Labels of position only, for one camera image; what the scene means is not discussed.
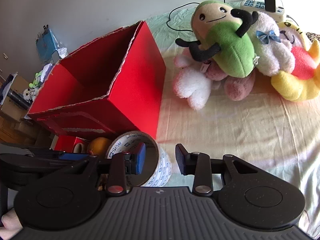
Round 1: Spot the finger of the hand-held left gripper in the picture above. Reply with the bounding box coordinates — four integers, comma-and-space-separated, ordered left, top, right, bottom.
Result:
32, 149, 99, 161

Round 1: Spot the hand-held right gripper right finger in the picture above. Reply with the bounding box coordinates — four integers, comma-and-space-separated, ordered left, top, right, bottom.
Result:
175, 143, 259, 196

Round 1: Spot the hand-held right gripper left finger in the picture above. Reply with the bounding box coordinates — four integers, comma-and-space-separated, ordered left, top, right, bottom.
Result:
57, 142, 147, 197

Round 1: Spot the small red gold-print box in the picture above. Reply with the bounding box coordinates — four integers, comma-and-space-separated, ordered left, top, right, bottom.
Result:
54, 135, 89, 153

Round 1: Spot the white printed tape roll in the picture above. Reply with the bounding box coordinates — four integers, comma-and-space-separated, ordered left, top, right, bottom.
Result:
106, 131, 173, 187

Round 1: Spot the orange fruit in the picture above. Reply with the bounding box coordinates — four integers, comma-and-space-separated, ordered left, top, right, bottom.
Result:
87, 137, 113, 155

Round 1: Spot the large red cardboard box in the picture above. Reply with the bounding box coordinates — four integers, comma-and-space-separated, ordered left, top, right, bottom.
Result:
27, 20, 167, 140

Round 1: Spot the person's left hand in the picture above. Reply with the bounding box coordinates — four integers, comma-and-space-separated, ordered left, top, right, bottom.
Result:
1, 209, 24, 238

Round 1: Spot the black tube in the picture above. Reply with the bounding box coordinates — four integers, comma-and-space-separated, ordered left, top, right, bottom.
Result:
6, 90, 32, 109

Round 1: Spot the pink white plush rabbit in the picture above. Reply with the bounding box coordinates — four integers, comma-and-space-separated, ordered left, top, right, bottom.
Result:
172, 49, 255, 110

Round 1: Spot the small green plush toy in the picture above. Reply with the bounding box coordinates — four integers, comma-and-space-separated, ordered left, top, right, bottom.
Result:
29, 72, 43, 88

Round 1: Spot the blue box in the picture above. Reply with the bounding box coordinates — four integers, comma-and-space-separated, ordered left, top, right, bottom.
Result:
36, 24, 68, 64

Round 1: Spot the green bean plush toy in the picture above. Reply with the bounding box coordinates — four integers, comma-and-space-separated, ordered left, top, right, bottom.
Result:
175, 0, 259, 78

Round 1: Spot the yellow plush with red heart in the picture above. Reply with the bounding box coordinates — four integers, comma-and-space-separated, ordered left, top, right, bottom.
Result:
271, 21, 320, 102

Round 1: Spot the white plush with blue bow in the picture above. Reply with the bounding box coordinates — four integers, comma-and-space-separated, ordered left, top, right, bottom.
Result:
246, 11, 296, 77

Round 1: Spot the white power strip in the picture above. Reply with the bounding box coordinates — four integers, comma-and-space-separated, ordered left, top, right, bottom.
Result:
240, 0, 286, 22

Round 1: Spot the black charger adapter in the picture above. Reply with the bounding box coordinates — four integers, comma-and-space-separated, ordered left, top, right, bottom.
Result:
264, 0, 276, 13

